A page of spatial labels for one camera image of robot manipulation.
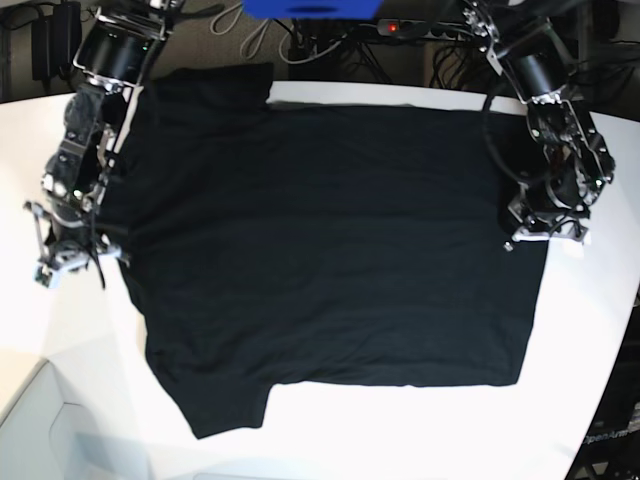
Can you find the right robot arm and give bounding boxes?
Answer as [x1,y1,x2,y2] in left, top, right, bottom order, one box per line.
[25,1,183,286]

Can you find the blue box overhead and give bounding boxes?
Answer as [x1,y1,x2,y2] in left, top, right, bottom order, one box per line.
[243,0,382,19]

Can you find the black power strip red switch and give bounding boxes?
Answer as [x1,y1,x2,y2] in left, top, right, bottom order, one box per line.
[376,19,474,41]

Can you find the black t-shirt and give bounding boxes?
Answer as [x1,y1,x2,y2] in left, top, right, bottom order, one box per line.
[98,64,547,438]

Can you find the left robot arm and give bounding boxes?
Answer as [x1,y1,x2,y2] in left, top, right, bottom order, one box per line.
[462,1,615,243]

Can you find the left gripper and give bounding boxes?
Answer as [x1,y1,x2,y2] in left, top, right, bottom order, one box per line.
[504,184,590,238]

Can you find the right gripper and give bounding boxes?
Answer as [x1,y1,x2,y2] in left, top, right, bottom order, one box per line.
[39,205,125,273]

